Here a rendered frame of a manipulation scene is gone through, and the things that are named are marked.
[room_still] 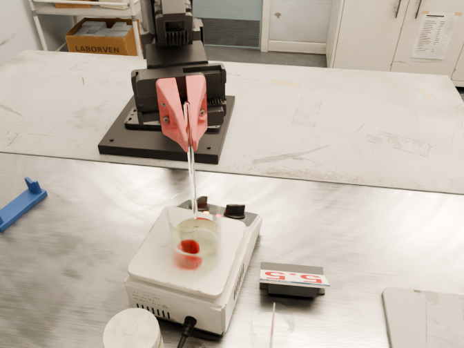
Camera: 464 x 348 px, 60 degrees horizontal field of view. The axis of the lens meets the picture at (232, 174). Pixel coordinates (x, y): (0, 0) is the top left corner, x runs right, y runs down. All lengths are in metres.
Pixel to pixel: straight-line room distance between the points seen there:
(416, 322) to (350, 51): 2.52
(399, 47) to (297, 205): 2.40
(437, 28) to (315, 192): 2.39
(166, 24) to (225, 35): 3.13
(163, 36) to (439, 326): 0.48
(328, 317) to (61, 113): 0.72
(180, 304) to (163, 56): 0.28
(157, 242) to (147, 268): 0.04
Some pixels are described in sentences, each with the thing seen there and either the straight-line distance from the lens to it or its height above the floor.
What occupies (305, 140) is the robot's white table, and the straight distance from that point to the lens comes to 0.85.
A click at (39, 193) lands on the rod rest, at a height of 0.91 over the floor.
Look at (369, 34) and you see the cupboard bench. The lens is 2.94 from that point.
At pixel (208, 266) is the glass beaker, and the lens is 0.48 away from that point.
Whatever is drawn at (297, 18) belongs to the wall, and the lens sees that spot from 3.48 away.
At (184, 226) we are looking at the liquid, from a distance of 0.49.
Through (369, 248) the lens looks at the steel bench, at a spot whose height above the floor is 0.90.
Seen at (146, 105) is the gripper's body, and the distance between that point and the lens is 0.47.
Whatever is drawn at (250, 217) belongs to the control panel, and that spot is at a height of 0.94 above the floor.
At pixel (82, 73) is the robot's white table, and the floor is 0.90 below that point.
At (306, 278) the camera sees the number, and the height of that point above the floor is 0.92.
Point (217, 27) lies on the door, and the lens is 3.55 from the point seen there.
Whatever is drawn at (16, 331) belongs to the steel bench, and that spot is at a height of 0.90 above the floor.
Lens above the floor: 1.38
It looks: 40 degrees down
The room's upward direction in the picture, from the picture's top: straight up
